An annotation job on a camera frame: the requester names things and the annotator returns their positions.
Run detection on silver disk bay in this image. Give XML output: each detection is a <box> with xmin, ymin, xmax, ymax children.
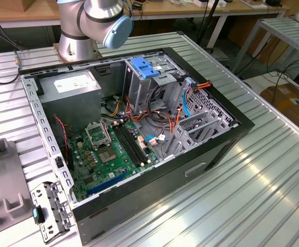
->
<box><xmin>164</xmin><ymin>110</ymin><xmax>233</xmax><ymax>161</ymax></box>

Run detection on black RAM slot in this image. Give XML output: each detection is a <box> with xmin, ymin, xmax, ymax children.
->
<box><xmin>123</xmin><ymin>120</ymin><xmax>152</xmax><ymax>164</ymax></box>
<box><xmin>112</xmin><ymin>122</ymin><xmax>141</xmax><ymax>168</ymax></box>
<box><xmin>120</xmin><ymin>120</ymin><xmax>148</xmax><ymax>165</ymax></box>
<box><xmin>116</xmin><ymin>122</ymin><xmax>145</xmax><ymax>167</ymax></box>

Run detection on silver optical drive cage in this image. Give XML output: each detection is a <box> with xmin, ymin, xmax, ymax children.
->
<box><xmin>123</xmin><ymin>54</ymin><xmax>186</xmax><ymax>119</ymax></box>

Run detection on silver socket cover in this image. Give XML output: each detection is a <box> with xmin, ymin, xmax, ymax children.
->
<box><xmin>85</xmin><ymin>122</ymin><xmax>112</xmax><ymax>151</ymax></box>

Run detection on blue drive cage latch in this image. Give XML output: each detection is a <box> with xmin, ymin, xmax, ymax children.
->
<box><xmin>130</xmin><ymin>58</ymin><xmax>161</xmax><ymax>80</ymax></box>

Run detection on black open PC case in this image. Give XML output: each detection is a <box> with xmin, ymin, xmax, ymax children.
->
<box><xmin>18</xmin><ymin>47</ymin><xmax>255</xmax><ymax>246</ymax></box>

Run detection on green motherboard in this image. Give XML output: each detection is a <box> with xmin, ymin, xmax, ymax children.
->
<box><xmin>67</xmin><ymin>119</ymin><xmax>163</xmax><ymax>203</ymax></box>

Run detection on blue expansion slot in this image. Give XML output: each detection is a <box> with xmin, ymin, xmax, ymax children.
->
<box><xmin>86</xmin><ymin>170</ymin><xmax>130</xmax><ymax>197</ymax></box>

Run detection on grey Dell power supply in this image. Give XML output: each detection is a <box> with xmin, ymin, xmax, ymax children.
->
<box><xmin>38</xmin><ymin>69</ymin><xmax>103</xmax><ymax>132</ymax></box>

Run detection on black case fan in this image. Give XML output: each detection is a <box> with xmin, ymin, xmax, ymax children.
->
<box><xmin>52</xmin><ymin>115</ymin><xmax>75</xmax><ymax>172</ymax></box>

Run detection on long wooden desk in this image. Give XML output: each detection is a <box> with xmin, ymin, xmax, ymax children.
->
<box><xmin>0</xmin><ymin>0</ymin><xmax>290</xmax><ymax>29</ymax></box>

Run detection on black stand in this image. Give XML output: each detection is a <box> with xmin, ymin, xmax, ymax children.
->
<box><xmin>197</xmin><ymin>0</ymin><xmax>220</xmax><ymax>50</ymax></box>

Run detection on large brown cardboard box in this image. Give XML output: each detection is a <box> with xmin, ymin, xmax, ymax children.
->
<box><xmin>259</xmin><ymin>83</ymin><xmax>299</xmax><ymax>135</ymax></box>

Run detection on black blue card latch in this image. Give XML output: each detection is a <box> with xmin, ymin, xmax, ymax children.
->
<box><xmin>32</xmin><ymin>204</ymin><xmax>48</xmax><ymax>224</ymax></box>

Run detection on grey parts rack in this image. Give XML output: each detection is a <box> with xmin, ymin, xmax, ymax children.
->
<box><xmin>0</xmin><ymin>137</ymin><xmax>36</xmax><ymax>239</ymax></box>

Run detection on small brown cardboard box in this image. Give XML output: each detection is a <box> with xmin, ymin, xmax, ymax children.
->
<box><xmin>18</xmin><ymin>0</ymin><xmax>60</xmax><ymax>12</ymax></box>

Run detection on metal slat side table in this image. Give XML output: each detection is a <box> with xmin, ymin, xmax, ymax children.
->
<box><xmin>231</xmin><ymin>17</ymin><xmax>299</xmax><ymax>86</ymax></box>

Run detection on black cable bundle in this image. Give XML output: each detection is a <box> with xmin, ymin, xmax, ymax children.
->
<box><xmin>139</xmin><ymin>84</ymin><xmax>176</xmax><ymax>129</ymax></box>

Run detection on thin wires with white plug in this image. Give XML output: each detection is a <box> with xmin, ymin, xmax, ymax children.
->
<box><xmin>148</xmin><ymin>134</ymin><xmax>169</xmax><ymax>148</ymax></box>

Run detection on yellow black supply wires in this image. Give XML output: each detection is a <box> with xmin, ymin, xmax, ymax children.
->
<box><xmin>105</xmin><ymin>98</ymin><xmax>126</xmax><ymax>117</ymax></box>

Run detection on blue flat SATA wire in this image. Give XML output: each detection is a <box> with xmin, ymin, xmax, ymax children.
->
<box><xmin>144</xmin><ymin>76</ymin><xmax>195</xmax><ymax>145</ymax></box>

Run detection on red orange power wire bundle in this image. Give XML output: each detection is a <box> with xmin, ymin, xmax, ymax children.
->
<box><xmin>125</xmin><ymin>80</ymin><xmax>213</xmax><ymax>137</ymax></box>

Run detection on black cable with brass plug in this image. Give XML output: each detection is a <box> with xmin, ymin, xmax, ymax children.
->
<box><xmin>0</xmin><ymin>5</ymin><xmax>24</xmax><ymax>85</ymax></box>

